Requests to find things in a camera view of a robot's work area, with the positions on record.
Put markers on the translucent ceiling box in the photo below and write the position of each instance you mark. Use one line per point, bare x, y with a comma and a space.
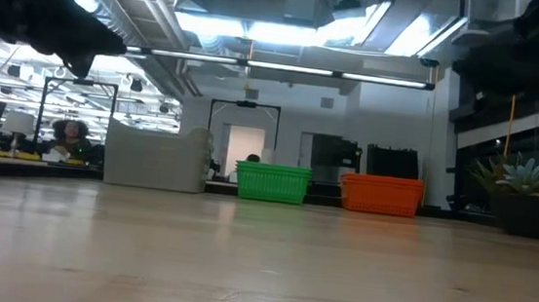
492, 6

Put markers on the white shade table lamp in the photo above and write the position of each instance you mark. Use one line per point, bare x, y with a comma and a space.
18, 122

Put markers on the black hanging spot lamp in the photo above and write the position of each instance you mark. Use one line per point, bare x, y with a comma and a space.
136, 84
164, 108
13, 71

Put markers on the grey ceiling box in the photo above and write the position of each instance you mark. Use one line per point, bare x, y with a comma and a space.
300, 7

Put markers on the green succulent plant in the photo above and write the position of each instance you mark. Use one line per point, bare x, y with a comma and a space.
524, 175

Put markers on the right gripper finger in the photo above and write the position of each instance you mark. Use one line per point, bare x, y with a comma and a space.
495, 60
495, 83

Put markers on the person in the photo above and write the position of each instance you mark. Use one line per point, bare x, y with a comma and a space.
71, 131
253, 158

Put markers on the black frame rig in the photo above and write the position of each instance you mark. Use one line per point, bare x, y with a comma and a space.
245, 103
80, 82

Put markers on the black case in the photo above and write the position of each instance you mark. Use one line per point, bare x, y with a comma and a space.
392, 162

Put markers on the grey wall vent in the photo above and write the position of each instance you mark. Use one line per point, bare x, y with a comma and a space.
327, 102

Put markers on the black ceiling camera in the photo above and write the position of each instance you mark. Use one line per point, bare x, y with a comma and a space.
429, 63

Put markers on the dark plant pot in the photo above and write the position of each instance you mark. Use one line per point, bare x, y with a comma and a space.
532, 218

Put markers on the dark office desk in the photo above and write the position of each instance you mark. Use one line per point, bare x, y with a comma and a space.
28, 169

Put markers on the black cabinet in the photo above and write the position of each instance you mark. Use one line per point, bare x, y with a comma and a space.
332, 156

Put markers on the yellow desk item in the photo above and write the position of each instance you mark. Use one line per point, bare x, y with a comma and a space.
17, 155

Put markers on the white desk item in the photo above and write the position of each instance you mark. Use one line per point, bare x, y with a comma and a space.
56, 156

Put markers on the long tube light bar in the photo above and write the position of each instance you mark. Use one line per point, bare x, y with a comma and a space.
286, 68

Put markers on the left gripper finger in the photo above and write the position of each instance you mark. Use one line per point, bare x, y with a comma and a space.
93, 40
77, 62

